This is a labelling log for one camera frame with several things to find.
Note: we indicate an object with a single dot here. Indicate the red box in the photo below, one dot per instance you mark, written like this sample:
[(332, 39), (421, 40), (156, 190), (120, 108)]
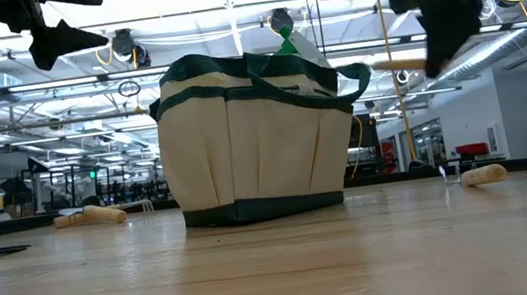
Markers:
[(471, 149)]

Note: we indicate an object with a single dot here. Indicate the black cabinet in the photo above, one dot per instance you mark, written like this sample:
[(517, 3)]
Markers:
[(369, 144)]

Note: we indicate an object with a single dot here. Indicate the small black ceiling reel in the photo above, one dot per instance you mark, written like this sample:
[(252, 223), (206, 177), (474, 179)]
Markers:
[(402, 76)]

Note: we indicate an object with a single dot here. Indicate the green plastic spray bottle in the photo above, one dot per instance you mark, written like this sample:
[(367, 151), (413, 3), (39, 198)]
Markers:
[(287, 46)]

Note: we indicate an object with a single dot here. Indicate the cream canvas green-trimmed gardening bag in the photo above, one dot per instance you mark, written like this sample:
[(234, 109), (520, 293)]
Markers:
[(245, 160)]

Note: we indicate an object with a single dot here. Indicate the black aluminium table frame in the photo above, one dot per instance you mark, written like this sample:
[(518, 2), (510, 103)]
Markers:
[(11, 226)]

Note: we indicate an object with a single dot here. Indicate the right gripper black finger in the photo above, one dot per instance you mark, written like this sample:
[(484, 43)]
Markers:
[(439, 60)]

